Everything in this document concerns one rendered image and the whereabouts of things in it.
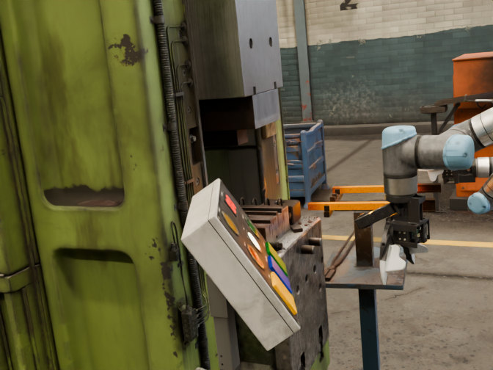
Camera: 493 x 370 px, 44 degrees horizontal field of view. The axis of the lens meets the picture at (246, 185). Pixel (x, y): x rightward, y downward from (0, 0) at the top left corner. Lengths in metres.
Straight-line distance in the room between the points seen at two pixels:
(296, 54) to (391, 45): 1.51
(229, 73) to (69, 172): 0.52
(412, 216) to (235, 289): 0.47
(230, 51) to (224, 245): 0.69
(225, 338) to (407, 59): 8.29
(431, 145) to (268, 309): 0.50
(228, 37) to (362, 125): 8.08
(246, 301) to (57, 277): 0.79
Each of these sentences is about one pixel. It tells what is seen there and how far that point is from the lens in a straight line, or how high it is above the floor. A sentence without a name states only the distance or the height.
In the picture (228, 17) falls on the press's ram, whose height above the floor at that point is 1.58.
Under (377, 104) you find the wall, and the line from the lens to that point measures 9.59.
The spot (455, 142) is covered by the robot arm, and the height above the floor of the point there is 1.26.
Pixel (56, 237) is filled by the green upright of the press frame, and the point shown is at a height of 1.04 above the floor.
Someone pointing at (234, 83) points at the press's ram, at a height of 1.40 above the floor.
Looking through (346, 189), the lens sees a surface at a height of 0.92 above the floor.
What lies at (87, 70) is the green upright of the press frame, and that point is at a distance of 1.66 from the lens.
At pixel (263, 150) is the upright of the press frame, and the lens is 2.12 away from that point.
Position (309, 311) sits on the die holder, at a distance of 2.01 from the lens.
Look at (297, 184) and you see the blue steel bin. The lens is 5.69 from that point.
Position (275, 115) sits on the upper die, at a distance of 1.85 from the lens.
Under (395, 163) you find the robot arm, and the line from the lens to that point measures 1.38.
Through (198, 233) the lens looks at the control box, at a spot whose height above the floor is 1.17.
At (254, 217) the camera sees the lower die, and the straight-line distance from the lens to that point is 1.85.
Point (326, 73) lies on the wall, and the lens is 9.76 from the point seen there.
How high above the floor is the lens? 1.49
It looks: 13 degrees down
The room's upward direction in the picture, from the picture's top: 6 degrees counter-clockwise
